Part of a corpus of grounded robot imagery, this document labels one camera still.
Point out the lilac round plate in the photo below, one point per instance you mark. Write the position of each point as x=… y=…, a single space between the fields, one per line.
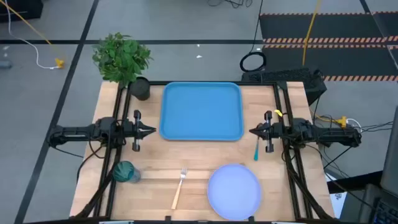
x=234 y=192

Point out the blue plastic tray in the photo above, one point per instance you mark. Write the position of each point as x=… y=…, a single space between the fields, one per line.
x=201 y=111

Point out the teal faceted cup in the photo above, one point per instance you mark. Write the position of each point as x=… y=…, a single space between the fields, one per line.
x=124 y=171

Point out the green leafy plant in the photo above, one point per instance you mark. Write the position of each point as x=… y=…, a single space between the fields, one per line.
x=119 y=57

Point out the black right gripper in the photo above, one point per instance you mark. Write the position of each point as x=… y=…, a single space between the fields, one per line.
x=270 y=131

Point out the white paper sheet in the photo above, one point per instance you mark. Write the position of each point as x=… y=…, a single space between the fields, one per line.
x=337 y=202

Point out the black keyboard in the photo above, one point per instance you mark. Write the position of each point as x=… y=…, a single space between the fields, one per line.
x=387 y=213

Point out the yellow tag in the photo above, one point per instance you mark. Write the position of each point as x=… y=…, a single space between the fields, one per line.
x=278 y=113

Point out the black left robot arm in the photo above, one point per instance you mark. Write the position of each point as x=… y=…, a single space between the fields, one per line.
x=77 y=132

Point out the black cabinet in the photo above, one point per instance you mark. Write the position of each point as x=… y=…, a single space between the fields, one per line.
x=18 y=9

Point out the black hazard-striped floor mat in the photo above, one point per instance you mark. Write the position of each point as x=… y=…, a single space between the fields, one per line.
x=342 y=29

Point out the black plant pot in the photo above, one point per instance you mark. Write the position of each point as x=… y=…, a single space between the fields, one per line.
x=140 y=88

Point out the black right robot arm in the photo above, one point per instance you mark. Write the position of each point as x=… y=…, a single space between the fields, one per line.
x=326 y=133

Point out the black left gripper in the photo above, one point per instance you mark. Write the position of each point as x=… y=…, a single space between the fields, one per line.
x=136 y=130

